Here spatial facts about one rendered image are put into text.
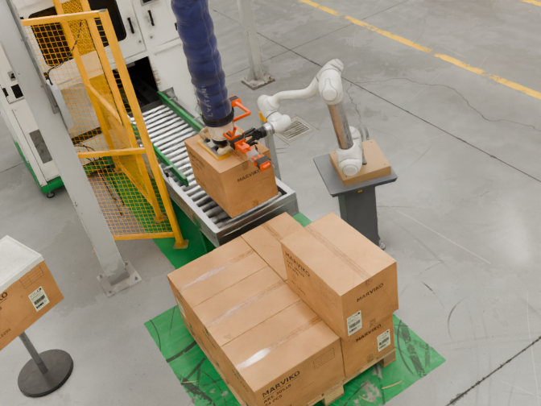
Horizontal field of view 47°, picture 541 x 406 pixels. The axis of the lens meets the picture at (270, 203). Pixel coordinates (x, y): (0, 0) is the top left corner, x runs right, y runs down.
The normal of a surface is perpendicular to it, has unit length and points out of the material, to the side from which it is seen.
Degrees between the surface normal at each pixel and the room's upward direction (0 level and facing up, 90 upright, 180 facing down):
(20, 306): 90
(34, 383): 0
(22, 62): 90
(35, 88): 90
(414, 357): 0
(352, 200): 90
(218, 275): 0
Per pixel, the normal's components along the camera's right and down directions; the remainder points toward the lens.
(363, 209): 0.20, 0.58
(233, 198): 0.51, 0.44
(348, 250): -0.16, -0.77
